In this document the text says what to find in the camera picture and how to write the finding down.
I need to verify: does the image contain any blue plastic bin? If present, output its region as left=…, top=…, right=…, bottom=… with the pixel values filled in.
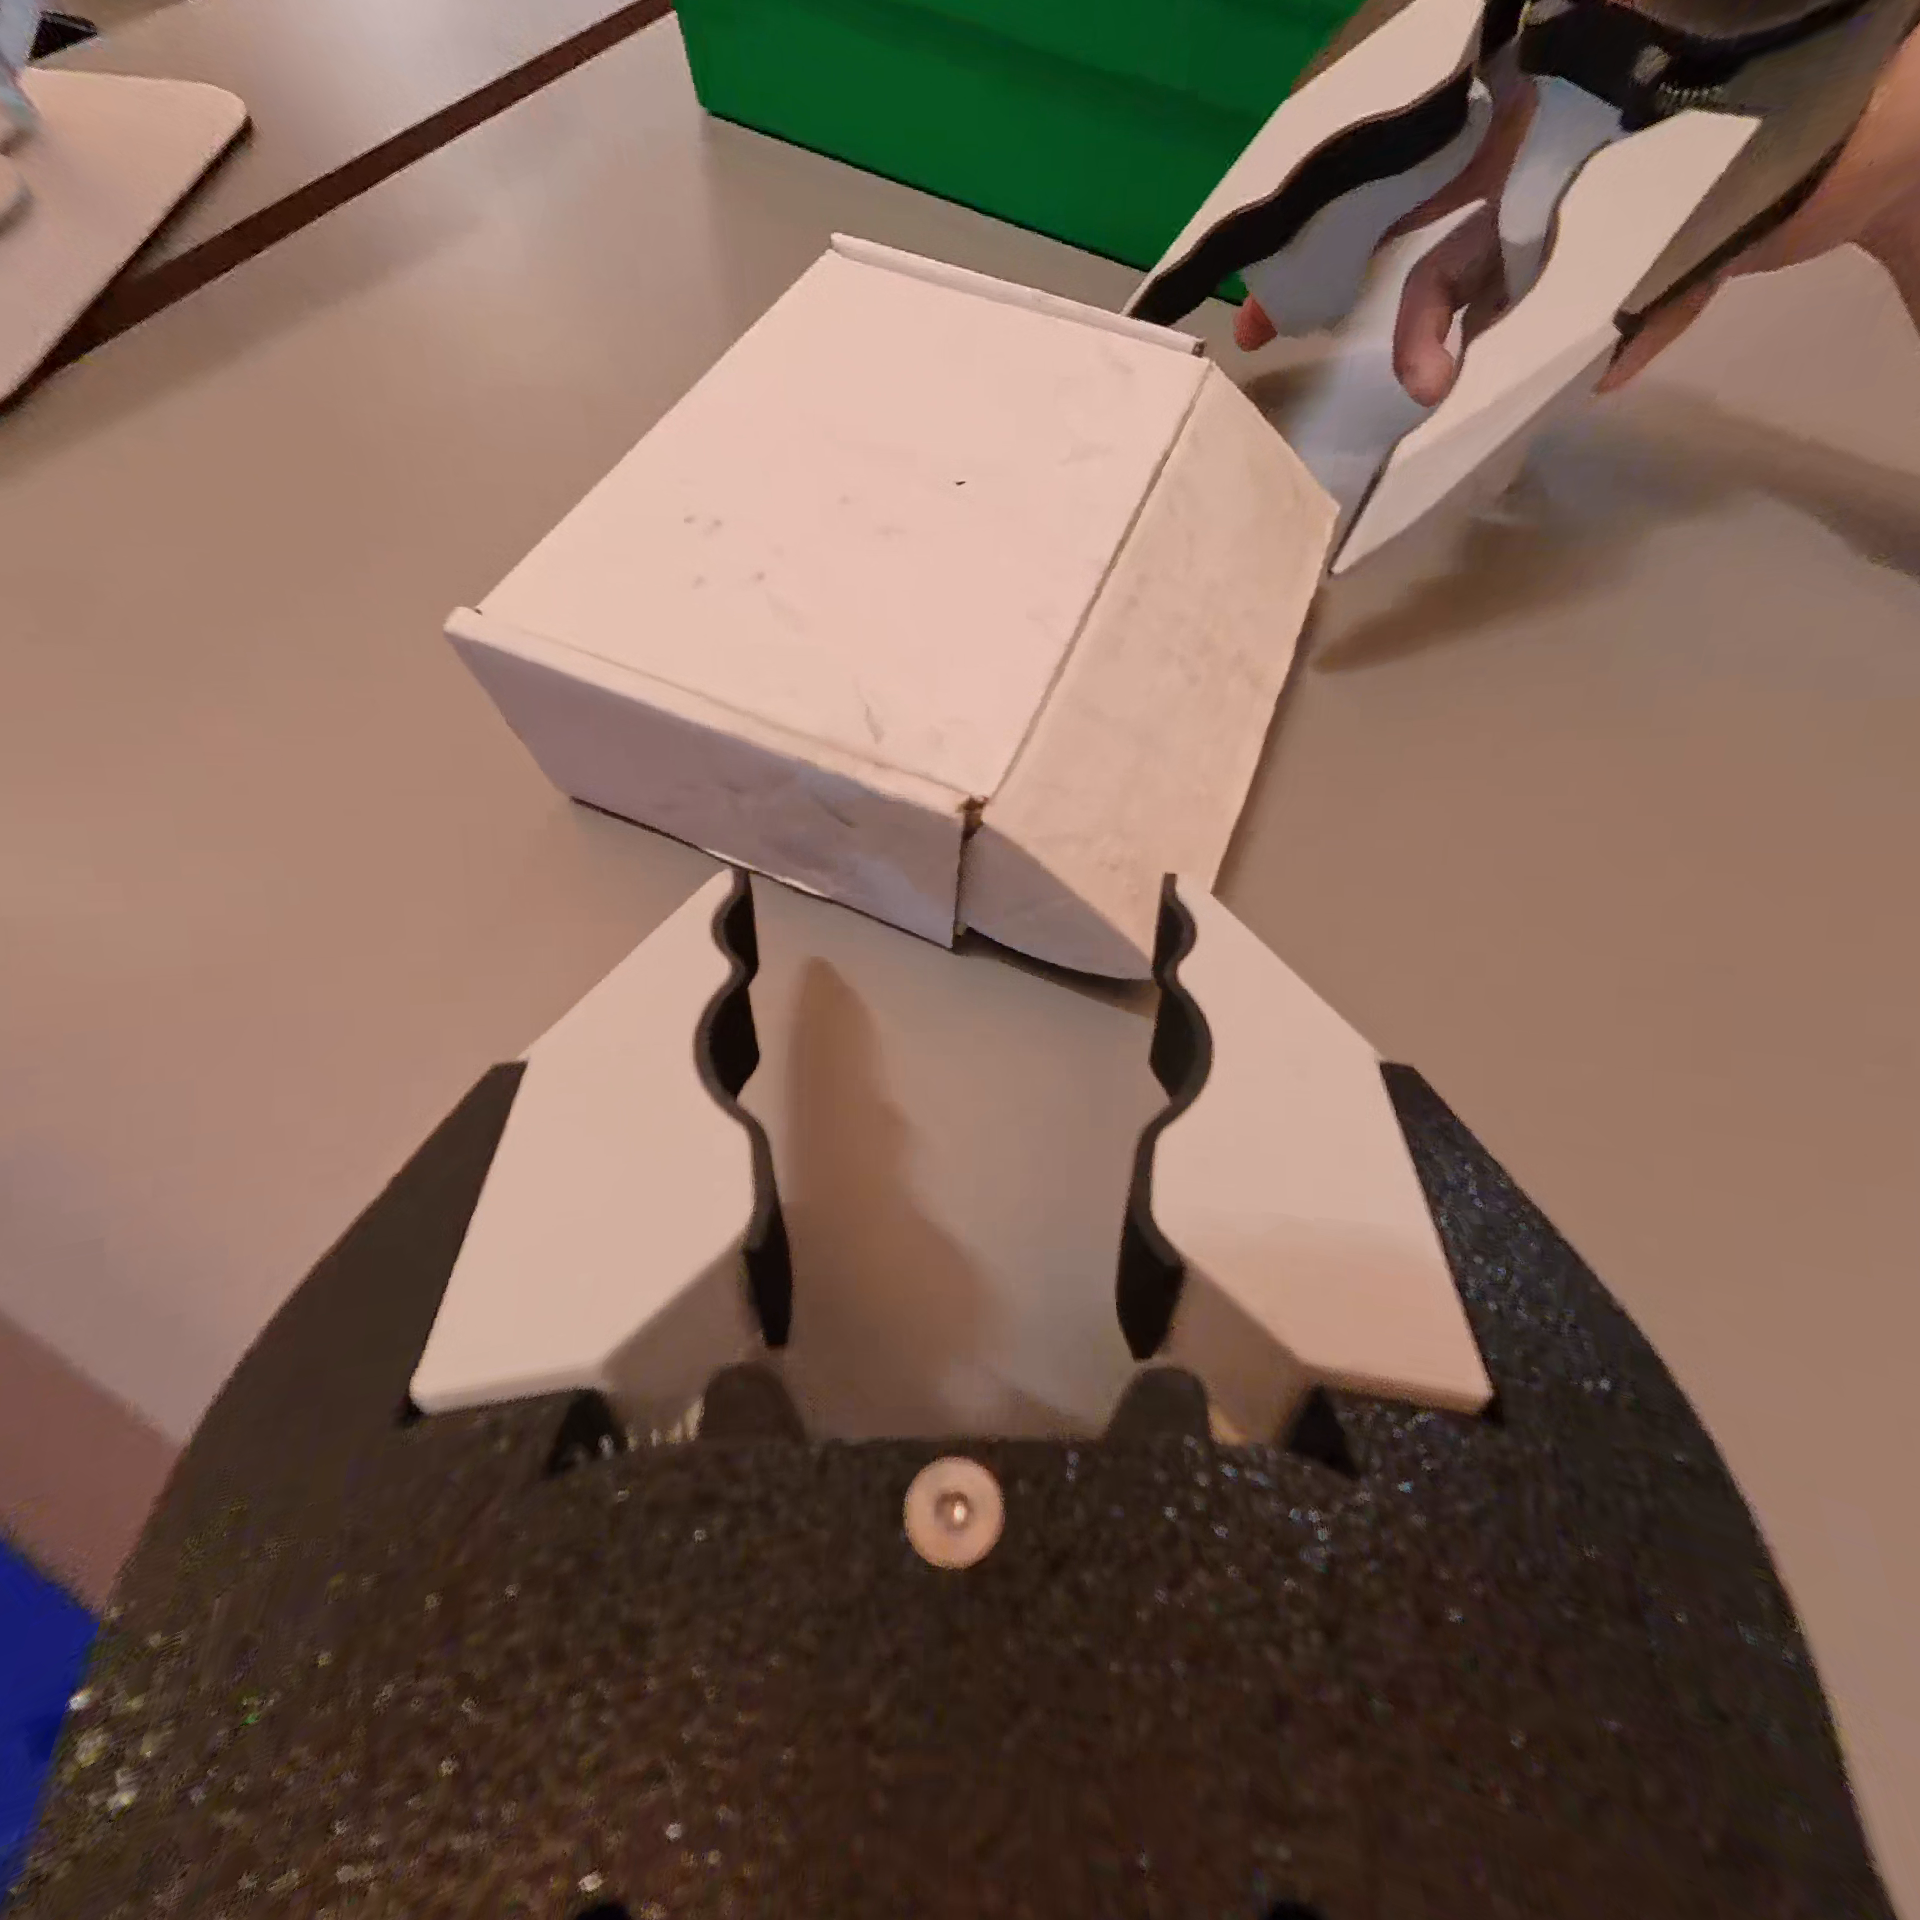
left=0, top=1530, right=103, bottom=1897

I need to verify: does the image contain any white cardboard mailer box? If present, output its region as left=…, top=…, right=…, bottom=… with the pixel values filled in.
left=444, top=233, right=1344, bottom=986

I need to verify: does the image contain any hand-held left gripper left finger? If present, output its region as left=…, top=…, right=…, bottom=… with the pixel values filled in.
left=404, top=866, right=798, bottom=1439

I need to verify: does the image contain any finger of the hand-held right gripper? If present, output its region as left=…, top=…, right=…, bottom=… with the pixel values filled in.
left=1123, top=0, right=1504, bottom=329
left=1326, top=108, right=1766, bottom=579

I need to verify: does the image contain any green plastic bin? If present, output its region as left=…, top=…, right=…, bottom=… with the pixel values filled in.
left=672, top=0, right=1369, bottom=306

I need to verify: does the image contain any white stand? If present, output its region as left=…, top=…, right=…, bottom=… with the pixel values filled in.
left=0, top=67, right=253, bottom=408

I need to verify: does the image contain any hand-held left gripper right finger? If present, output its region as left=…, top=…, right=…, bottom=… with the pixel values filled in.
left=1114, top=874, right=1498, bottom=1446

